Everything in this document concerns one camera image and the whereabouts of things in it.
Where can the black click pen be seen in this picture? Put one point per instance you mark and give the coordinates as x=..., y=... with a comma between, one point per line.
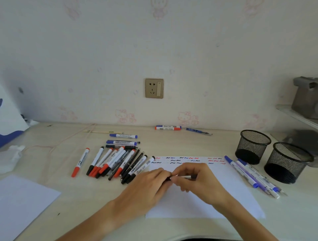
x=131, y=147

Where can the blue slim pen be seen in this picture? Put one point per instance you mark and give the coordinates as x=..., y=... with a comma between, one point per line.
x=196, y=130

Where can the paper-wrapped chopsticks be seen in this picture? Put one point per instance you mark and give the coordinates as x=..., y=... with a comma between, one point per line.
x=101, y=132

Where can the person's left hand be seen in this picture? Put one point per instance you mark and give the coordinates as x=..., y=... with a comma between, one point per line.
x=141, y=196

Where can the black mesh cup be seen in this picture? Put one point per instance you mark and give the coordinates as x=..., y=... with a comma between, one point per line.
x=287, y=163
x=252, y=147

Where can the small white scrap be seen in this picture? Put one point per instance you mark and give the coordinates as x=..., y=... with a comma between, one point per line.
x=33, y=122

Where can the gold wall socket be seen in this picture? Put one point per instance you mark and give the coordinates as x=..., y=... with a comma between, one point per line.
x=151, y=89

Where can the white paper sheet with squiggles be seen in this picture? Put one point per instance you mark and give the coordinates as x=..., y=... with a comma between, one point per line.
x=236, y=193

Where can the light wooden table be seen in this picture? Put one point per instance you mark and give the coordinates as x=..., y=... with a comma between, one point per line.
x=74, y=198

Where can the blank white paper sheet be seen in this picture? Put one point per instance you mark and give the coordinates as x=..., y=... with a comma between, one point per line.
x=22, y=206

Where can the black slim pen silver tip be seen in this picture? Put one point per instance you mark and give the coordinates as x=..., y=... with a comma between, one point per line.
x=137, y=151
x=140, y=157

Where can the crumpled white tissue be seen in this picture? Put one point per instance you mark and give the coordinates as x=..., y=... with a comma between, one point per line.
x=10, y=159

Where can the person's right hand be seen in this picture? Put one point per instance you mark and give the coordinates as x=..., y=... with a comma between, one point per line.
x=206, y=186

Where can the clear acrylic rack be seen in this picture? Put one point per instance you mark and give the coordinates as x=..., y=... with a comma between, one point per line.
x=295, y=115

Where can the purple slim pen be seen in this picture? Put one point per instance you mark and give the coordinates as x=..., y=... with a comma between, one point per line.
x=249, y=175

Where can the white plastic bag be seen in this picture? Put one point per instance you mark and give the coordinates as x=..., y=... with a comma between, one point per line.
x=11, y=119

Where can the white slim pen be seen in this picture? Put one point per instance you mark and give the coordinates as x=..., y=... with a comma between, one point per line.
x=275, y=196

